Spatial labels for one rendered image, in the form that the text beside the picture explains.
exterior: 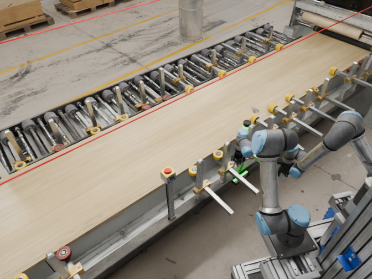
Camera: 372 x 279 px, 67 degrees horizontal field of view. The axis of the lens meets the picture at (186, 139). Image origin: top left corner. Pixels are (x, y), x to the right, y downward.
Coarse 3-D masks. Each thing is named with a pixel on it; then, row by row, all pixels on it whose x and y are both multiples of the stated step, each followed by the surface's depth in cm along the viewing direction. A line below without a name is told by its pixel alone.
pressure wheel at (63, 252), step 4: (60, 248) 167; (64, 248) 167; (68, 248) 167; (56, 252) 166; (60, 252) 166; (64, 252) 166; (68, 252) 166; (60, 256) 164; (64, 256) 164; (68, 256) 165; (60, 260) 164; (64, 260) 164
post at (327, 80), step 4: (324, 80) 252; (328, 80) 249; (324, 84) 254; (328, 84) 254; (324, 88) 256; (320, 92) 261; (324, 92) 260; (316, 104) 270; (320, 104) 269; (312, 112) 278; (312, 116) 280
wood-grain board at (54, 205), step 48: (288, 48) 346; (336, 48) 345; (192, 96) 277; (240, 96) 276; (96, 144) 230; (144, 144) 230; (192, 144) 229; (0, 192) 198; (48, 192) 197; (96, 192) 197; (144, 192) 196; (0, 240) 172; (48, 240) 172
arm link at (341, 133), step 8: (336, 128) 149; (344, 128) 146; (352, 128) 146; (328, 136) 151; (336, 136) 148; (344, 136) 146; (352, 136) 147; (320, 144) 158; (328, 144) 151; (336, 144) 149; (344, 144) 149; (312, 152) 163; (320, 152) 158; (328, 152) 156; (304, 160) 169; (312, 160) 165; (320, 160) 164; (296, 168) 177; (304, 168) 172; (296, 176) 177
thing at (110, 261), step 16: (368, 80) 330; (352, 96) 316; (176, 208) 210; (192, 208) 210; (160, 224) 200; (176, 224) 207; (144, 240) 192; (112, 256) 184; (128, 256) 188; (96, 272) 177
